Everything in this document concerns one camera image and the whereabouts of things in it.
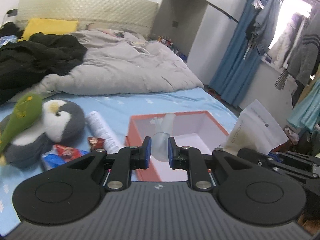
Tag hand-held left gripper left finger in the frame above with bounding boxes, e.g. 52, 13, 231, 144
66, 136, 152, 192

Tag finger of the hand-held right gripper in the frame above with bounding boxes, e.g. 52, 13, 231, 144
268, 151, 320, 167
237, 147, 316, 179

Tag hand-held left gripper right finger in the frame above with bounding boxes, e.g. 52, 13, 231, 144
168, 136, 253, 192

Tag clear plastic bag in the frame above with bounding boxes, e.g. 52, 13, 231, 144
152, 113, 175, 162

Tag pink cardboard box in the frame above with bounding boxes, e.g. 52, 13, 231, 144
124, 110, 230, 182

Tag white paper pouch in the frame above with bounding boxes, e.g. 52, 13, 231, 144
220, 99, 289, 158

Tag white printed tube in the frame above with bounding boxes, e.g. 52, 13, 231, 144
86, 111, 121, 155

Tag small red snack packet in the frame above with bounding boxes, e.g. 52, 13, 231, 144
87, 137, 105, 151

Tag bed with blue sheet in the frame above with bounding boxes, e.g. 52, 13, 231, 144
0, 86, 239, 230

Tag teal hanging clothes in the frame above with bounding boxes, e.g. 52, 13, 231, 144
287, 80, 320, 132

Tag large red snack packet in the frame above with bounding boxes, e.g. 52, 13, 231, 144
54, 144, 83, 161

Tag light grey duvet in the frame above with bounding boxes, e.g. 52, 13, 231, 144
32, 29, 204, 99

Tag grey penguin plush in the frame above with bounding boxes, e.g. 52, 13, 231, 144
0, 99, 86, 169

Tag blue curtain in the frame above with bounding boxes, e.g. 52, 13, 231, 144
209, 0, 287, 109

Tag blue snack packet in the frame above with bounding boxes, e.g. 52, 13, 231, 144
41, 150, 90, 172

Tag grey striped sweater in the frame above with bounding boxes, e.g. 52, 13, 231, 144
275, 17, 320, 90

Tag row of small colourful items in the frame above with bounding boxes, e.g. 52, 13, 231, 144
157, 35, 188, 61

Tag beige hanging coat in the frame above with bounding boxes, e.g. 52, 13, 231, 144
269, 12, 310, 68

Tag green plush stick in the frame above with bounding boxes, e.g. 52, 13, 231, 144
0, 93, 43, 155

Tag black garment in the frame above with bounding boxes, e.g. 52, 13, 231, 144
0, 33, 88, 105

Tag cream padded headboard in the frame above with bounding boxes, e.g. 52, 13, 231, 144
16, 0, 159, 37

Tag yellow pillow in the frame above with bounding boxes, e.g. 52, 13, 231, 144
21, 18, 79, 40

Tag blue panda print bag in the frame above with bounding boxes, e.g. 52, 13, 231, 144
0, 36, 18, 47

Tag black bag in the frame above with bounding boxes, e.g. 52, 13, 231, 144
0, 22, 20, 39

